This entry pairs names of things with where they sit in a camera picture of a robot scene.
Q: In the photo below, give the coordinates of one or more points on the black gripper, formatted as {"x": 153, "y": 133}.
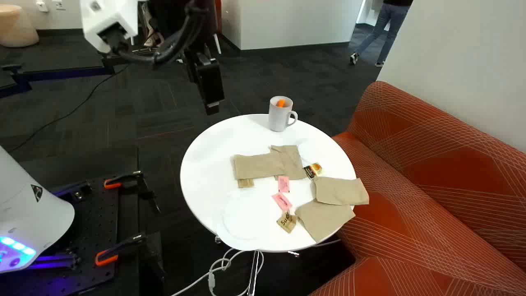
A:
{"x": 205, "y": 74}

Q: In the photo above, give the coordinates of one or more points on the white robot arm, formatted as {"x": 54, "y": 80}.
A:
{"x": 158, "y": 31}

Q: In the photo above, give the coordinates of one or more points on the white ceramic mug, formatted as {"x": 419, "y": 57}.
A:
{"x": 279, "y": 118}

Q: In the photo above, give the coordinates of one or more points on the small tan packet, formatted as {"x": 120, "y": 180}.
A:
{"x": 245, "y": 182}

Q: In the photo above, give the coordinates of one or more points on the large tan napkin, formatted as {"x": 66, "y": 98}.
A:
{"x": 278, "y": 161}

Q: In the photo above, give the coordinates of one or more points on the white counter cabinet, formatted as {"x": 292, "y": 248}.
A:
{"x": 284, "y": 23}

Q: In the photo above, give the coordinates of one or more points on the pink sweetener packet upper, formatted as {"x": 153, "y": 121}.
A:
{"x": 283, "y": 184}

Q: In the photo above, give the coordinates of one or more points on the pink sweetener packet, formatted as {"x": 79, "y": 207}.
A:
{"x": 283, "y": 184}
{"x": 283, "y": 202}

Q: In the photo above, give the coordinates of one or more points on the round white table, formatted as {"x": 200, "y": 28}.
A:
{"x": 246, "y": 218}

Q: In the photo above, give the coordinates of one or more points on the pink sweetener packet lower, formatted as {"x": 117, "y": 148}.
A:
{"x": 283, "y": 202}

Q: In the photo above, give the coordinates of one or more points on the dark small packet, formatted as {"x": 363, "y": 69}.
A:
{"x": 312, "y": 169}

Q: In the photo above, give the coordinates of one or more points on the brown tea bag packet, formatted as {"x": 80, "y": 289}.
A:
{"x": 286, "y": 222}

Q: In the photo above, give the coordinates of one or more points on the tan napkin right upper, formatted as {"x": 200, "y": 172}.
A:
{"x": 337, "y": 190}

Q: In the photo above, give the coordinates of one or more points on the tan napkin right lower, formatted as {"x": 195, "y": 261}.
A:
{"x": 322, "y": 220}

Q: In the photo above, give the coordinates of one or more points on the person in jeans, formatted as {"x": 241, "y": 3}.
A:
{"x": 391, "y": 16}

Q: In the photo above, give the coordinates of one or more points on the white device with lights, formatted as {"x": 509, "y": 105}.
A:
{"x": 31, "y": 218}

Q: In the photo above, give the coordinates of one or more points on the beige round stool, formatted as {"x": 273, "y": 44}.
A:
{"x": 15, "y": 26}

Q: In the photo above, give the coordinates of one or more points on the orange patterned sofa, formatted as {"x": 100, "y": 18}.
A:
{"x": 447, "y": 203}

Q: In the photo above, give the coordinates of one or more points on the orange handled clamp upper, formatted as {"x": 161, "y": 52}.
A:
{"x": 138, "y": 179}

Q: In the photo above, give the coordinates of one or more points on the orange handled clamp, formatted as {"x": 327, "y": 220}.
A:
{"x": 113, "y": 253}
{"x": 138, "y": 179}

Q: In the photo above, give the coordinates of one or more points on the orange handled clamp lower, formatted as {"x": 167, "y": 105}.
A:
{"x": 113, "y": 253}

